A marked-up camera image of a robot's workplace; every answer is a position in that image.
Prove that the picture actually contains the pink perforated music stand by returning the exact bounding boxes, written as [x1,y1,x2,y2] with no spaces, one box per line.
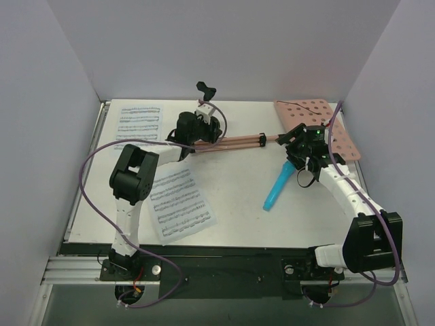
[190,98,361,161]

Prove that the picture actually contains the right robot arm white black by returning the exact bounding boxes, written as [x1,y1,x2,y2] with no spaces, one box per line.
[276,123,403,278]

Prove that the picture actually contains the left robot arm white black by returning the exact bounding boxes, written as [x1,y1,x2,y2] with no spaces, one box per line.
[109,109,223,280]

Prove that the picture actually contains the blue toy microphone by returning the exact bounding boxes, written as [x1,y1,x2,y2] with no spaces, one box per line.
[262,161,295,211]

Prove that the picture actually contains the black microphone desk stand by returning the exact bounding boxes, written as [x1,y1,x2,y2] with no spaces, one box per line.
[196,81,217,102]

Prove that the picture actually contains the far sheet music page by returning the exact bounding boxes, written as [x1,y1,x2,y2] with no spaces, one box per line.
[109,102,164,142]

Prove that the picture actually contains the sheet music page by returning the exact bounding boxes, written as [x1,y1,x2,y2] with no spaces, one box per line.
[148,167,218,245]
[109,102,164,142]

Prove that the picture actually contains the near sheet music page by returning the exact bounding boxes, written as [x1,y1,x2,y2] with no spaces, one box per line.
[148,167,218,245]

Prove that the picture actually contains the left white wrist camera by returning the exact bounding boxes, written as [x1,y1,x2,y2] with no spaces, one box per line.
[195,104,216,123]

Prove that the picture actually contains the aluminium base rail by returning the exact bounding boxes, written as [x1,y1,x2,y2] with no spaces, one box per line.
[41,255,408,285]

